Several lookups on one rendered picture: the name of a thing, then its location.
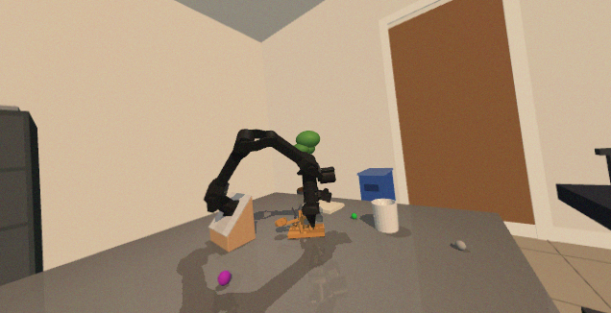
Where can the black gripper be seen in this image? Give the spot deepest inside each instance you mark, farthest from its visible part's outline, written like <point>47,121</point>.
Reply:
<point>310,208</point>

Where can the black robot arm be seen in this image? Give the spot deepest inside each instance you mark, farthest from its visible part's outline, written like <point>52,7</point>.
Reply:
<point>244,144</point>

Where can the white cup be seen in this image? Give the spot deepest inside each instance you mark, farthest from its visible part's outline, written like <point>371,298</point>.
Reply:
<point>385,215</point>

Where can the magenta ball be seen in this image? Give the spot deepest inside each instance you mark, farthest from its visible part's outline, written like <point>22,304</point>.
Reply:
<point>224,278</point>

